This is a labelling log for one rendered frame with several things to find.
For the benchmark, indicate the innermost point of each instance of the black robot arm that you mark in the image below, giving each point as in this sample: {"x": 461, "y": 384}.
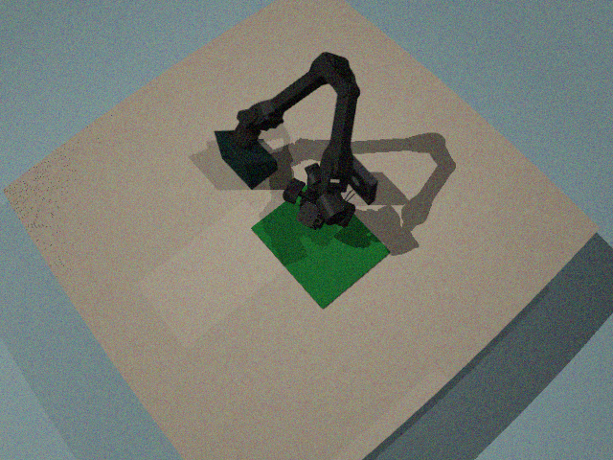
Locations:
{"x": 337, "y": 159}

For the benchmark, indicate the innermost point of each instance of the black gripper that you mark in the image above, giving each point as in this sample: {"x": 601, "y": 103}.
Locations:
{"x": 294, "y": 189}

